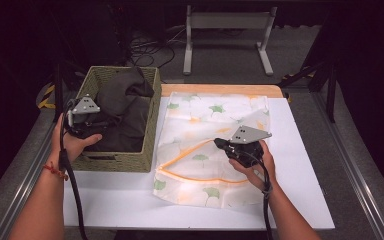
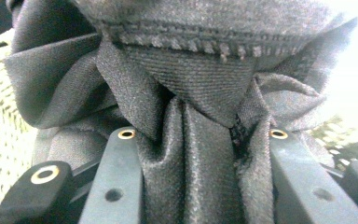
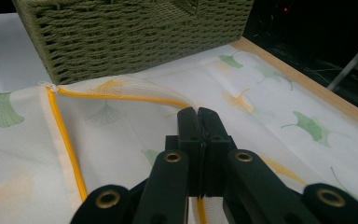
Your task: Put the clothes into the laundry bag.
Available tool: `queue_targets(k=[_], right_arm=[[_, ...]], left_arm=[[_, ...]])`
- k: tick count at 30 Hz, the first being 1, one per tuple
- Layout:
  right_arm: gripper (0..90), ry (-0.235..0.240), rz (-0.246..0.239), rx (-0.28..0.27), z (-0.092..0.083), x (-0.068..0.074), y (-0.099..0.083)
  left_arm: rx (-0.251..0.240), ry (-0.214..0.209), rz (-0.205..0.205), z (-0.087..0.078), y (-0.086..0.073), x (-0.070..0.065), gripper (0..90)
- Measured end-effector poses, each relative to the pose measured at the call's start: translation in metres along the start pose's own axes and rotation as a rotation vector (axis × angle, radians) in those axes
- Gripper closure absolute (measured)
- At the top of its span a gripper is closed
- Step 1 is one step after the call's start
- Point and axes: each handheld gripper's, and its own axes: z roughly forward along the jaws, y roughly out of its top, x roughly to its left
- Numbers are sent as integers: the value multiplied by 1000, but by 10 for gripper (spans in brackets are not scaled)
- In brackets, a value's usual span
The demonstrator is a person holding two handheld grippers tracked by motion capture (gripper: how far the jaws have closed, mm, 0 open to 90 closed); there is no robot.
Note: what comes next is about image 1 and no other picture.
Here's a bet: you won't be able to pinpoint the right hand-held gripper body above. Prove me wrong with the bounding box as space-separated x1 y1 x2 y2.
225 125 273 169

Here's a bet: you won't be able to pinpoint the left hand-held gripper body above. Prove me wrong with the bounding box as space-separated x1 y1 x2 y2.
63 94 103 138

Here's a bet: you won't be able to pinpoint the dark grey clothing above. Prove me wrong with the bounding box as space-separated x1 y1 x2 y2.
79 66 155 154

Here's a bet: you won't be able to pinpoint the leaf-print mesh laundry bag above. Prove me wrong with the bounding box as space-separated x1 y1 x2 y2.
152 92 271 209

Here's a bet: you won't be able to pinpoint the green woven basket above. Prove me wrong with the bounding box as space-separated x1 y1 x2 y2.
69 65 163 174

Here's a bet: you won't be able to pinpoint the person's left hand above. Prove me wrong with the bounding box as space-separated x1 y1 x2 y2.
51 113 103 164

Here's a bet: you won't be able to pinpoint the person's right hand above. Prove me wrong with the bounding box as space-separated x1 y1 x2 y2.
228 139 278 192

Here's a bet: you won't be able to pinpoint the black and yellow tape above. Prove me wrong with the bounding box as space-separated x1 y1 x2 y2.
281 66 314 83
37 83 57 110

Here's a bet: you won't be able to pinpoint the white board sheet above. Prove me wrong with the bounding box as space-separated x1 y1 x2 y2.
63 96 336 231

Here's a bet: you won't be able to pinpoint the black stand legs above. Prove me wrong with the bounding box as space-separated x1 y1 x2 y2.
279 59 338 123

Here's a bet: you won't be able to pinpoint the grey metal stand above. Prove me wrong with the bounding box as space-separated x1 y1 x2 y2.
183 4 279 77

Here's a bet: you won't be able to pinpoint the black upright post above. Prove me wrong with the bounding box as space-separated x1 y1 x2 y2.
53 61 64 123

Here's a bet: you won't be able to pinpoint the red string bracelet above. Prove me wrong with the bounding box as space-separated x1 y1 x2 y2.
43 162 69 181

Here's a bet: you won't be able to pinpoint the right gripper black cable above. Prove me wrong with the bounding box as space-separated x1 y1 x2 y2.
243 151 274 240

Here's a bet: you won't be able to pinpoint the black floor cables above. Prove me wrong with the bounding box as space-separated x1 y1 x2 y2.
126 26 188 68

